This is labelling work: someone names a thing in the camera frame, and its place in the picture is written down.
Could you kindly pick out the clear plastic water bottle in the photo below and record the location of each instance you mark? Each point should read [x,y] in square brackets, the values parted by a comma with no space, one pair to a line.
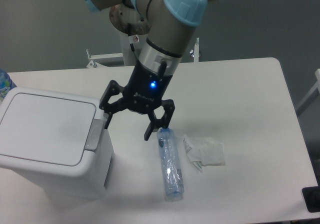
[170,165]

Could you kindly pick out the white metal base frame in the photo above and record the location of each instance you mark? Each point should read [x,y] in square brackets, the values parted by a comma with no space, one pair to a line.
[117,59]

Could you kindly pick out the white frame at right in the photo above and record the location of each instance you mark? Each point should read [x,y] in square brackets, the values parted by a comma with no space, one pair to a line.
[310,96]

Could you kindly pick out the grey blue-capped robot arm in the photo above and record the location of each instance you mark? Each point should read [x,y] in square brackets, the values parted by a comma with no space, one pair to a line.
[172,24]

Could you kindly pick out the crumpled white paper wrapper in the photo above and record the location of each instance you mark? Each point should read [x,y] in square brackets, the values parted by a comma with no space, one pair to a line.
[204,151]

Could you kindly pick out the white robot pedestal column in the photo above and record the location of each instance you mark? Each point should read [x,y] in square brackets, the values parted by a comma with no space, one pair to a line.
[132,30]

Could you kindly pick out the blue patterned bottle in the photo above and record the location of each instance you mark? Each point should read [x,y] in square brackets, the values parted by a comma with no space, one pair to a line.
[6,84]

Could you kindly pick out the black device at table edge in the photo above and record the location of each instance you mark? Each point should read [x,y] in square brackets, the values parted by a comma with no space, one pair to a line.
[311,197]

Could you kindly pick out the white push-lid trash can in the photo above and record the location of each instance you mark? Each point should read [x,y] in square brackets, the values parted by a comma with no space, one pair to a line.
[56,140]

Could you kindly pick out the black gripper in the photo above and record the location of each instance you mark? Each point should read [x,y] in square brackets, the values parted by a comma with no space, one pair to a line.
[146,91]

